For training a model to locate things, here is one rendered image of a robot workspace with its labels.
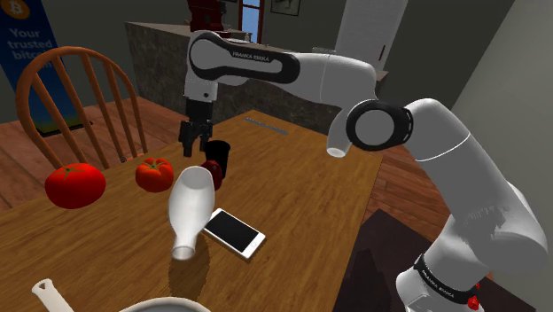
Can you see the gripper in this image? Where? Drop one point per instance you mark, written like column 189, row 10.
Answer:
column 196, row 127

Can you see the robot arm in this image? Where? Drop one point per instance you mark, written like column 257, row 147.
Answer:
column 466, row 173

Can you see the black cup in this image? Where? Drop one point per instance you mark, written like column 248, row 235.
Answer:
column 218, row 153

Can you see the dark red apple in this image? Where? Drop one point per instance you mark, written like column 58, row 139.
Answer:
column 214, row 173

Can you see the small orange-red tomato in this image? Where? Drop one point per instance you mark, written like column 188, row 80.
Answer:
column 154, row 177

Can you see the white vase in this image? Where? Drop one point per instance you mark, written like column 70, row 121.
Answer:
column 191, row 203

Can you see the grey ruler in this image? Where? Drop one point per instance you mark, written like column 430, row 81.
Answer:
column 265, row 125

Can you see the white smartphone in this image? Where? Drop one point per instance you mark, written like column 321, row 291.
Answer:
column 233, row 232

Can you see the wooden table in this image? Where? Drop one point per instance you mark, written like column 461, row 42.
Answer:
column 285, row 194

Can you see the large red tomato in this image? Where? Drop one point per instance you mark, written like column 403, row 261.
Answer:
column 75, row 188

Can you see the red-framed window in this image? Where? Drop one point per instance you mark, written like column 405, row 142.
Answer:
column 250, row 19

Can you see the white bowl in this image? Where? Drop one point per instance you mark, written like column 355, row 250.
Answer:
column 160, row 304

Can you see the wooden spindle-back chair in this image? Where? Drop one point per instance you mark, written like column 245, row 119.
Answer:
column 24, row 97

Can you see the blue standing banner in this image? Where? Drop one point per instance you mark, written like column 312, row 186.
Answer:
column 26, row 47

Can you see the white door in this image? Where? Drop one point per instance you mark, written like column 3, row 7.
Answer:
column 367, row 26

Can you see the framed wall picture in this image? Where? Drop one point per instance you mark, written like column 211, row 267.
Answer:
column 285, row 6

